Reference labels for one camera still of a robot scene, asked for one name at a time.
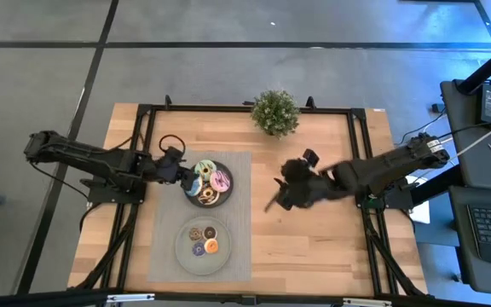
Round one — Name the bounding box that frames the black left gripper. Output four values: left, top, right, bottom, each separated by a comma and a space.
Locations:
155, 148, 197, 192

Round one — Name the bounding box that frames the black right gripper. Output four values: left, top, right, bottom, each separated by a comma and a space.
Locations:
263, 158, 340, 213

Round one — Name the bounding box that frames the large blue donut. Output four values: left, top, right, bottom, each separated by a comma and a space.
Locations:
184, 173, 205, 198

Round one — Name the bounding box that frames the large mint green donut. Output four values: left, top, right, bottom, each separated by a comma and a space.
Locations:
194, 159, 217, 182

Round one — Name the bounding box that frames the large pink donut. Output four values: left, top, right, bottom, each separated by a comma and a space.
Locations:
209, 170, 232, 194

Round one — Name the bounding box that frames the grey woven placemat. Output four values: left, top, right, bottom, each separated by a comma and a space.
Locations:
147, 149, 253, 283

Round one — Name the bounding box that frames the dark grey round plate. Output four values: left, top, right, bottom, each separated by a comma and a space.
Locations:
184, 159, 234, 209

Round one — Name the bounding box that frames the small green potted plant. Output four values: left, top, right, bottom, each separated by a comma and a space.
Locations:
251, 89, 301, 140

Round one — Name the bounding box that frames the light grey round plate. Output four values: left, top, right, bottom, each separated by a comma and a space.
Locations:
174, 216, 233, 276

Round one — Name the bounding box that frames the white paper sheet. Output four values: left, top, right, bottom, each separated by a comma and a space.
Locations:
409, 174, 430, 225

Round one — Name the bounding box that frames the black metal rig beam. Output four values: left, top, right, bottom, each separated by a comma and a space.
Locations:
0, 287, 491, 307

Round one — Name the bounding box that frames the dark grey side desk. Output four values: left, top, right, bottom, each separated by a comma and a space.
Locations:
439, 78, 491, 298

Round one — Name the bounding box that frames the black diagonal pole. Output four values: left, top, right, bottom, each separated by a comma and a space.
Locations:
458, 36, 491, 96

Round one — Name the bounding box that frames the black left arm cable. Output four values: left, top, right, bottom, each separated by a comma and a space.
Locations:
159, 134, 187, 157

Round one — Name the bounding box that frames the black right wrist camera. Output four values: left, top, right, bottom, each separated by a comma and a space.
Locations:
302, 148, 321, 169

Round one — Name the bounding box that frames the black aluminium table frame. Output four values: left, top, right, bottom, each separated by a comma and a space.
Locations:
68, 94, 430, 299

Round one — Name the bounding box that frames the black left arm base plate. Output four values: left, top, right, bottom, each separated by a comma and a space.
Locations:
86, 170, 148, 205

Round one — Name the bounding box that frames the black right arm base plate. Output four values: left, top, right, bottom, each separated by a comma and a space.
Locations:
355, 178, 417, 210

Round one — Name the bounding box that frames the silver metal bracket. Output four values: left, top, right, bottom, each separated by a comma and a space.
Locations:
106, 293, 156, 304
341, 298, 394, 307

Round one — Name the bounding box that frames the white cable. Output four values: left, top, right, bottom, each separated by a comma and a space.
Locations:
448, 113, 491, 163

